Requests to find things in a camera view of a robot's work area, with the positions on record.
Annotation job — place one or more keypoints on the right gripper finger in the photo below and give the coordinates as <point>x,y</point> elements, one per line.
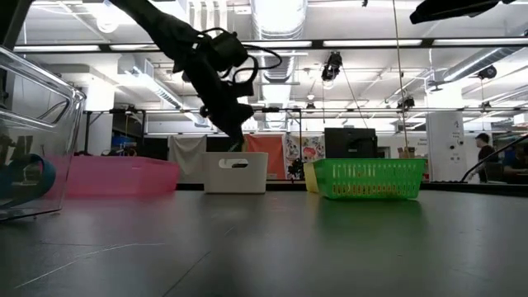
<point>437,12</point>

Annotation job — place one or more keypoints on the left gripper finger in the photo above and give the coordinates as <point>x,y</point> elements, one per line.
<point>227,128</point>
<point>238,134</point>

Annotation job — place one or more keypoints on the wide blue rubber band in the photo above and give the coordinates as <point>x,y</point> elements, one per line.
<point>45,177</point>

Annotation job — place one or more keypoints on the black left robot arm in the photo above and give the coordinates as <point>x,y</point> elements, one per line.
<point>165,29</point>

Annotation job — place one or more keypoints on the orange hanging cloth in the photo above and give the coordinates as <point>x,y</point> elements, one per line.
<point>268,154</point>

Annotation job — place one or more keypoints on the white plastic basket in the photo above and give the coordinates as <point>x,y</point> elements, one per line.
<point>251,177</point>

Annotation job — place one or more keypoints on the grey hanging cloth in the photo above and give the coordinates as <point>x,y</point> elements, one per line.
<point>187,154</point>

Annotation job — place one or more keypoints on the patterned hanging cloth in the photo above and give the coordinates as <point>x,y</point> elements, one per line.
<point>303,152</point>

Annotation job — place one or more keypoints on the yellow plastic basket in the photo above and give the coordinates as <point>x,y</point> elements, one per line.
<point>309,177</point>

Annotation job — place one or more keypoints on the black monitor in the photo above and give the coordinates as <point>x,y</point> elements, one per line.
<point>350,144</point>

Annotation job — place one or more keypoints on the pink plastic basket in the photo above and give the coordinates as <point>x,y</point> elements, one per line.
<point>123,175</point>

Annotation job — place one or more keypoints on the green lattice basket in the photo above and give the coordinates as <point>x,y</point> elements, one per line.
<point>371,177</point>

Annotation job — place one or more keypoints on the person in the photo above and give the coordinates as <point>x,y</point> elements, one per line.
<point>486,154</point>
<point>517,163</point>

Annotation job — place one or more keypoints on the clear plastic bin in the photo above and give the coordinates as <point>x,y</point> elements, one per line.
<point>41,136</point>

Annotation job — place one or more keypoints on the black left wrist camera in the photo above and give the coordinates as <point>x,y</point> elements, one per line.
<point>229,49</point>

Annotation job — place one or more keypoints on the black ceiling camera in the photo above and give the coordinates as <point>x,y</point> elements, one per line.
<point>332,66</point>
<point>487,72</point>

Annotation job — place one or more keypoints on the silver ceiling duct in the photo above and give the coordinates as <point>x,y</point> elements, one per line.
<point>278,24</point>

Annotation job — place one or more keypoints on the black diagonal frame strut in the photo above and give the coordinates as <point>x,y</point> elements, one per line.
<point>495,158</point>

